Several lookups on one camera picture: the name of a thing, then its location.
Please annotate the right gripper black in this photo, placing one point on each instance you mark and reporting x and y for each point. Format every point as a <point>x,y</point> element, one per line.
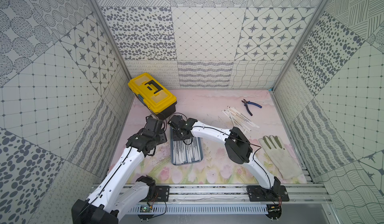
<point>176,138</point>

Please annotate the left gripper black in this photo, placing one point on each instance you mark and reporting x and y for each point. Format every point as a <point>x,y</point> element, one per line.
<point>154,126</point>

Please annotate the blue grey storage tray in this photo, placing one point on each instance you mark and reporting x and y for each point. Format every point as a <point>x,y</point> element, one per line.
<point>172,158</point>

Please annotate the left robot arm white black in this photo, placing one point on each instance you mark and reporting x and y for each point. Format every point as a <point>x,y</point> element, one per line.
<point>105,205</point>

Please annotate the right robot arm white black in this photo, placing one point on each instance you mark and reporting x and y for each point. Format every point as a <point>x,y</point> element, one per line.
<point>238,148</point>

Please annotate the pile of wrapped straws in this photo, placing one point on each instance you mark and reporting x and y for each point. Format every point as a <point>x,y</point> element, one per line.
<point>240,120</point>

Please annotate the yellow black toolbox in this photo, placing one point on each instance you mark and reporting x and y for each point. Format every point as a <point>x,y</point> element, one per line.
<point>160,101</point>

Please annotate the pink floral table mat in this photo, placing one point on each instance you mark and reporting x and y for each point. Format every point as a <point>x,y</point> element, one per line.
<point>216,167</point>

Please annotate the white work glove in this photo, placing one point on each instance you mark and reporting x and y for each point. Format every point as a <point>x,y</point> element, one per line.
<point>280,156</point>

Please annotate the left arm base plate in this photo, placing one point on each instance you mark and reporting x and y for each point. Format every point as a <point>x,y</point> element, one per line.
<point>159,193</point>

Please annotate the aluminium rail frame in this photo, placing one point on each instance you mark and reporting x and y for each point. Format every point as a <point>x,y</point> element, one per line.
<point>237,193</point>

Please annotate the blue handled pliers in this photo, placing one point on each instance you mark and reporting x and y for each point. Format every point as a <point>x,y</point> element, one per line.
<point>247,103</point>

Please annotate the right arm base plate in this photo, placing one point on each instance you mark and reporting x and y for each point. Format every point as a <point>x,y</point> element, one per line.
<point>259,194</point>

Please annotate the white slotted cable duct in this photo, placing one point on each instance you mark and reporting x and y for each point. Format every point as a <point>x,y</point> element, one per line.
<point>200,209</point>

